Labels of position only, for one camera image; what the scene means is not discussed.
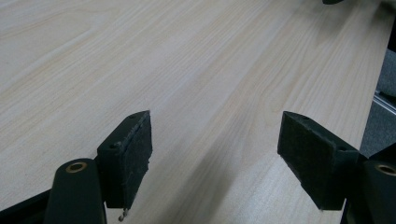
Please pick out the aluminium rail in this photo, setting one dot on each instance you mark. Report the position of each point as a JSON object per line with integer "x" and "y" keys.
{"x": 385, "y": 103}

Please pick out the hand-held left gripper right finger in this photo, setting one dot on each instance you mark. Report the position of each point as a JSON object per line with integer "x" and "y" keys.
{"x": 314, "y": 161}

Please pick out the dark object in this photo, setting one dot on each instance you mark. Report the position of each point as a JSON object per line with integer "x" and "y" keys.
{"x": 332, "y": 1}

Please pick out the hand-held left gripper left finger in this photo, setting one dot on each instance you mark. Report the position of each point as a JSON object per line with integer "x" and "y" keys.
{"x": 127, "y": 161}

